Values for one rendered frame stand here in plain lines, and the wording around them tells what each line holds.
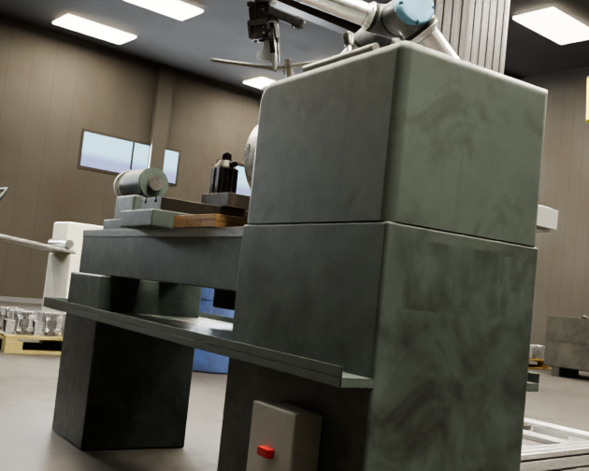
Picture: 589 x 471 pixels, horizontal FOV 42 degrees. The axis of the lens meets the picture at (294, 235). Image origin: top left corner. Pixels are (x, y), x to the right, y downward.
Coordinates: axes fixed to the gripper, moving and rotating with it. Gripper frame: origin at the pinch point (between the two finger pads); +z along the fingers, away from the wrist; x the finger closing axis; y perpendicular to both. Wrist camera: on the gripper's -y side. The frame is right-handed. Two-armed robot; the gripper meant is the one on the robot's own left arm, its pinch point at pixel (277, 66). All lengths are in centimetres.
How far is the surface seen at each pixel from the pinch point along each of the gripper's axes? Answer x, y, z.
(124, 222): -34, 68, 44
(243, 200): -39, 24, 39
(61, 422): -61, 116, 125
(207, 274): 5, 26, 60
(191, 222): -6, 33, 45
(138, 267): -34, 64, 60
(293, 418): 69, -11, 86
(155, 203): -24, 51, 38
